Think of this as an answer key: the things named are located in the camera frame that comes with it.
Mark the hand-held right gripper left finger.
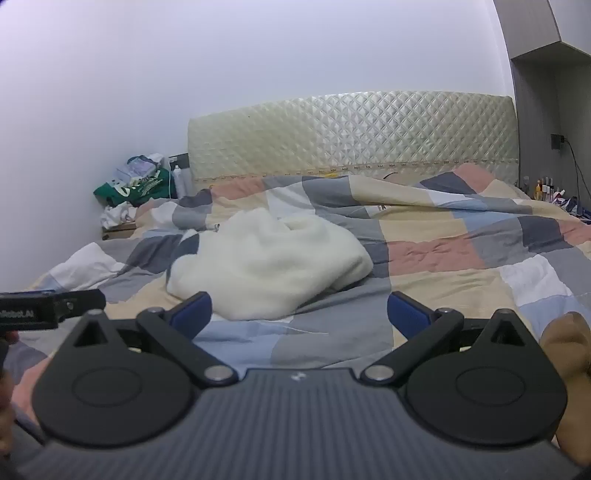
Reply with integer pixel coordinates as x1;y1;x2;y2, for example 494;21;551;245
51;292;239;388

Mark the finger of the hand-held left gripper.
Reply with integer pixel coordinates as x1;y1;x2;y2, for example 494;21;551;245
54;288;107;320

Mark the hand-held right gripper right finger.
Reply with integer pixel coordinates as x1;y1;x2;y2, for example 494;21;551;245
361;292;542;387

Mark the white knit sweater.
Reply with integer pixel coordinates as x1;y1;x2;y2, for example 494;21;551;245
165;207;374;322

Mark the checkered patchwork quilt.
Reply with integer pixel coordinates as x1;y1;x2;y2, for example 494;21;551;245
0;161;591;418

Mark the wooden nightstand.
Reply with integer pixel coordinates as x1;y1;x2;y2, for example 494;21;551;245
101;223;138;241

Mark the crumpled white cloth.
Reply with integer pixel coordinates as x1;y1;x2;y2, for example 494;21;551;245
101;203;140;230

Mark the clear plastic bag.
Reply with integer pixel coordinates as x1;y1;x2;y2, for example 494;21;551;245
113;153;167;186

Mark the group of toiletry bottles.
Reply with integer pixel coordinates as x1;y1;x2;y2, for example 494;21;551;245
521;174;570;205

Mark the cream quilted headboard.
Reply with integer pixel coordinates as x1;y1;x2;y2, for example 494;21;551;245
187;90;518;193

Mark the black power cable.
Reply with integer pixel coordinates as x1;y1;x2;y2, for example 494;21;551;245
563;137;586;214

